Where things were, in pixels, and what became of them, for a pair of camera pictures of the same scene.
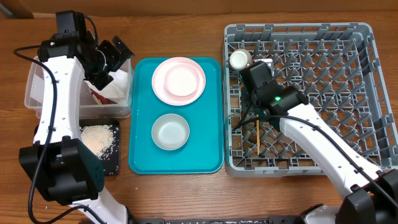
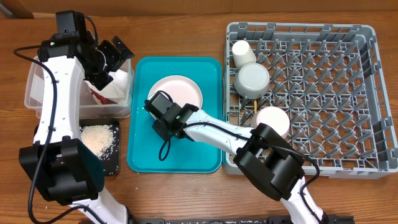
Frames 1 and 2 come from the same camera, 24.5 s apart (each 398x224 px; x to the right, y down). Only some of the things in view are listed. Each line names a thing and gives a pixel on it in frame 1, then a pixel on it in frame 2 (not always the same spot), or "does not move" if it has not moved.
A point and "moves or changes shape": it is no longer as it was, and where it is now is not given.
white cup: x=240 y=58 moves or changes shape
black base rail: x=136 y=219 does not move
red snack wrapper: x=103 y=99 does not move
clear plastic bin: x=90 y=107 does not move
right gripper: x=247 y=100 -> x=166 y=132
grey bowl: x=170 y=131 moves or changes shape
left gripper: x=97 y=79 does not move
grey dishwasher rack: x=337 y=68 does not move
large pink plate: x=178 y=80 moves or changes shape
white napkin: x=117 y=89 does not move
